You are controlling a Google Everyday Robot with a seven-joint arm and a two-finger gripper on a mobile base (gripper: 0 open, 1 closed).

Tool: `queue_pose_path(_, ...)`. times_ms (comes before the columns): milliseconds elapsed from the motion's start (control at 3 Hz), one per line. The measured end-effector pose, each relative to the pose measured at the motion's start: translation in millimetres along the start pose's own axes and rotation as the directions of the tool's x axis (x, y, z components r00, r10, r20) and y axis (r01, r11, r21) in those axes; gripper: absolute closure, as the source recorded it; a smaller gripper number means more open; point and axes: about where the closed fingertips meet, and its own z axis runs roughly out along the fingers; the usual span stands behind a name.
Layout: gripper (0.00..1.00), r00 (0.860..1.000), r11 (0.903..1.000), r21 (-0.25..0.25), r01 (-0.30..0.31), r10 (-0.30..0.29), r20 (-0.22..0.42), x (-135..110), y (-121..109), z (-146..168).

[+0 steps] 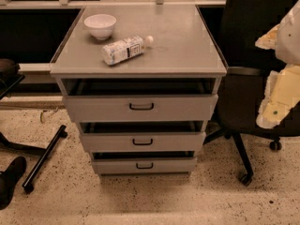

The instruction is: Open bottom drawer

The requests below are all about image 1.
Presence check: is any black office chair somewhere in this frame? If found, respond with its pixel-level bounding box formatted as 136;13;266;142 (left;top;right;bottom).
200;0;300;185

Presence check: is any grey top drawer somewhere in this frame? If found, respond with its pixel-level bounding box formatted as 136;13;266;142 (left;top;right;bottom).
63;95;218;122

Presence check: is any plastic bottle with white label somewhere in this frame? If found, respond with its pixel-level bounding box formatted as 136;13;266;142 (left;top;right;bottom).
102;36;154;66

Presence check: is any grey bottom drawer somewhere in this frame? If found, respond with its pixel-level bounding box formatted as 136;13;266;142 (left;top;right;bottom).
92;157;197;175

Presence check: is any grey drawer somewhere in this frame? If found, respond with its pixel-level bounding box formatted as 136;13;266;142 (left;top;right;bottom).
92;157;197;175
63;95;218;122
80;132;205;152

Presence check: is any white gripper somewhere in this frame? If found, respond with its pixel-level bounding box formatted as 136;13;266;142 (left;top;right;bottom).
255;0;300;129

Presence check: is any black chair base left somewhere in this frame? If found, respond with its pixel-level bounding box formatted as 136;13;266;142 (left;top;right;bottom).
0;58;68;194

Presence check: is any grey middle drawer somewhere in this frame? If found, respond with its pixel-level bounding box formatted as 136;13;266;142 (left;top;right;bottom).
80;132;205;152

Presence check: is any grey drawer cabinet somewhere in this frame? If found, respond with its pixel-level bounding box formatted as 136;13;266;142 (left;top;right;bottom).
51;5;226;164

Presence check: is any white ceramic bowl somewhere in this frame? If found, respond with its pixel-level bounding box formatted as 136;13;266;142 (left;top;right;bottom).
84;14;116;40

